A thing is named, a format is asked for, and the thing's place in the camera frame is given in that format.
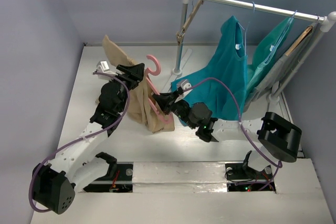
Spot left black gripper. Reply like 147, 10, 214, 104
108, 64, 144, 113

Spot pink plastic hanger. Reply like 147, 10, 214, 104
144, 55, 173, 124

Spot beige t shirt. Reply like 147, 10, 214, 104
102, 35, 175, 133

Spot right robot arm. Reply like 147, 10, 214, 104
153, 89, 302, 178

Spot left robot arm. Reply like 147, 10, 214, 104
28, 63, 145, 215

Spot teal t shirt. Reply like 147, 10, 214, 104
171, 16, 247, 121

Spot beige clip hanger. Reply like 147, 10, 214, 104
176, 0, 204, 46

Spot light green t shirt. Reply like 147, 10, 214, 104
246, 17, 294, 95

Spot wooden hanger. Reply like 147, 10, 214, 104
284, 25, 313, 57

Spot grey garment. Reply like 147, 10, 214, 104
244, 23, 320, 111

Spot silver clothes rack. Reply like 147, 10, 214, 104
162, 0, 335, 100

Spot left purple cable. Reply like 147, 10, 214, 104
28, 71, 130, 212

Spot purple cable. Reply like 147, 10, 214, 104
28, 71, 130, 212
183, 77, 284, 192

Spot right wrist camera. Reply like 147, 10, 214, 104
176, 79, 192, 97

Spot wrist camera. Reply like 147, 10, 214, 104
176, 79, 192, 97
93, 60, 116, 80

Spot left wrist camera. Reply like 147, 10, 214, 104
93, 60, 116, 80

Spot blue wire hanger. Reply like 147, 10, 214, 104
235, 2, 256, 56
263, 10, 297, 65

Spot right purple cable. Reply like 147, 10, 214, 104
183, 77, 284, 192

